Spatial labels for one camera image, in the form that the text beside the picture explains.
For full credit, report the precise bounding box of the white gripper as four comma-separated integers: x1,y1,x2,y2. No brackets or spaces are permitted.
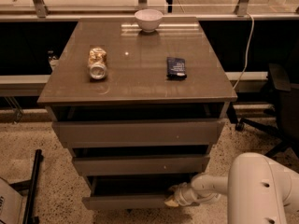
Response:
164,183,221,207

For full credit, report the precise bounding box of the grey bottom drawer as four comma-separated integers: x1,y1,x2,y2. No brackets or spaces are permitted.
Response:
82,174,194,210

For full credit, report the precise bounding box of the grey drawer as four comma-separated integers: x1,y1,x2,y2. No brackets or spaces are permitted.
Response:
82,174,194,210
52,120,224,148
72,155,209,175

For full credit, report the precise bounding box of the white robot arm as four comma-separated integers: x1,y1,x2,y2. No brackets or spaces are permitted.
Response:
164,153,299,224

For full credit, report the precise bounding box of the grey middle drawer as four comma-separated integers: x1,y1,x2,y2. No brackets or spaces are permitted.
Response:
72,155,209,175

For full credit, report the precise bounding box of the grey drawer cabinet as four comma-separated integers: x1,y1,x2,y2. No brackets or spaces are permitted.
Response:
36,17,238,185

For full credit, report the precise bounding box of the grey top drawer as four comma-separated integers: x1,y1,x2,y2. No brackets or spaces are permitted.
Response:
52,120,224,148

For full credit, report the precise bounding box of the dark blue snack packet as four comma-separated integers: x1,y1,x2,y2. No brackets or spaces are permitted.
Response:
166,57,187,80

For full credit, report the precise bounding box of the black office chair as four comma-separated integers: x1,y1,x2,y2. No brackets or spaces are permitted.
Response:
235,63,299,158

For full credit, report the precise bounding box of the black metal stand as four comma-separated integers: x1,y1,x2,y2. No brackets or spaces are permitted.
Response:
10,149,43,224

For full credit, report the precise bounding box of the glass jar with white lid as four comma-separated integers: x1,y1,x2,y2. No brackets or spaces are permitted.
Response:
88,47,107,80

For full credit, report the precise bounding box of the white board with label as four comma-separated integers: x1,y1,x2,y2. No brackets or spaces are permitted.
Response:
0,178,22,224

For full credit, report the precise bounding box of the white ceramic bowl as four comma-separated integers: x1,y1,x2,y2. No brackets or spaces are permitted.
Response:
135,9,164,33

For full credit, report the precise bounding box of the white cable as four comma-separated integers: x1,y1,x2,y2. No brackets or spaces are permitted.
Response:
233,13,256,91

